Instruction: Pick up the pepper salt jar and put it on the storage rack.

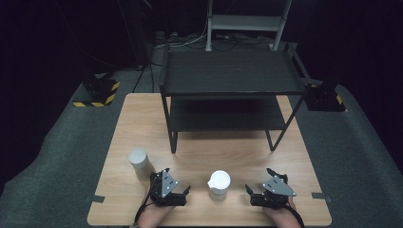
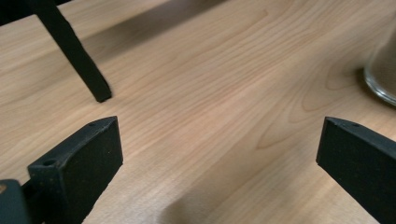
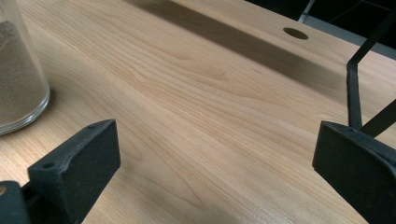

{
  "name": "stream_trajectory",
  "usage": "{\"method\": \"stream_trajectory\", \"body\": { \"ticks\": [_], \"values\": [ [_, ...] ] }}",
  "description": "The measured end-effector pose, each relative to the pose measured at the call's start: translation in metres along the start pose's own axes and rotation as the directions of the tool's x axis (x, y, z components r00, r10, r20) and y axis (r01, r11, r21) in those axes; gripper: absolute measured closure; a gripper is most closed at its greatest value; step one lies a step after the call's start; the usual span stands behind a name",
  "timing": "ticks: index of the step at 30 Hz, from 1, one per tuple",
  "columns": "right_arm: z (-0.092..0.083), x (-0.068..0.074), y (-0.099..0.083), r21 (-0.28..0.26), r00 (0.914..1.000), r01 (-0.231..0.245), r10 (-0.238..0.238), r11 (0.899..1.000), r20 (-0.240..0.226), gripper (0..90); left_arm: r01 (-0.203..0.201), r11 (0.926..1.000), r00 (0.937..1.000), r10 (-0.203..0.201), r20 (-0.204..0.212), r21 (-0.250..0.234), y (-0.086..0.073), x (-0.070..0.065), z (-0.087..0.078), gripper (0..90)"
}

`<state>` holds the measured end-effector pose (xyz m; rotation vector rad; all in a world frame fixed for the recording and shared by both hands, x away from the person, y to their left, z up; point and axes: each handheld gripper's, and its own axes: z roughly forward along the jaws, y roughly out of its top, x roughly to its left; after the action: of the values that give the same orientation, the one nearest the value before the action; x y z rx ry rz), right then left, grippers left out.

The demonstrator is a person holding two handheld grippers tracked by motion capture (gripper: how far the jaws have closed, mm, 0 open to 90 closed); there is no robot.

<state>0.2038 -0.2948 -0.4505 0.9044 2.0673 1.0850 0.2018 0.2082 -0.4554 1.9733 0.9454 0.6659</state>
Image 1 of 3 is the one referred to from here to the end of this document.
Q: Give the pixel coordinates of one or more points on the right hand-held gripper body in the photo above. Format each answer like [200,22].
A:
[275,190]

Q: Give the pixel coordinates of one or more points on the person's left hand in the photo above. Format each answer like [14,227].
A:
[155,214]

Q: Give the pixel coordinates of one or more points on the grey tape strip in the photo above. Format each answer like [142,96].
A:
[95,198]
[321,196]

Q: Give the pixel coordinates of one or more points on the person's right hand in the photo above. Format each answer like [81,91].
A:
[282,217]

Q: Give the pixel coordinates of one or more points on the black stand base striped edge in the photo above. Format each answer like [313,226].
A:
[99,90]
[324,98]

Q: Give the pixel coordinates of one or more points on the black two-tier shelf rack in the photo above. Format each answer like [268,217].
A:
[231,76]

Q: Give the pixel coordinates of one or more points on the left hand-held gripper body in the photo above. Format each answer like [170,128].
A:
[166,186]

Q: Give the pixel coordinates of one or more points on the clear jar with grey lid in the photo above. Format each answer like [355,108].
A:
[139,161]

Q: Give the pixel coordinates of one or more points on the white-lidded jar with spout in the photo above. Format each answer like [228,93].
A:
[219,185]

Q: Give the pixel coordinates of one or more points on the grey metal frame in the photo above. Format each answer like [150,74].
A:
[245,22]

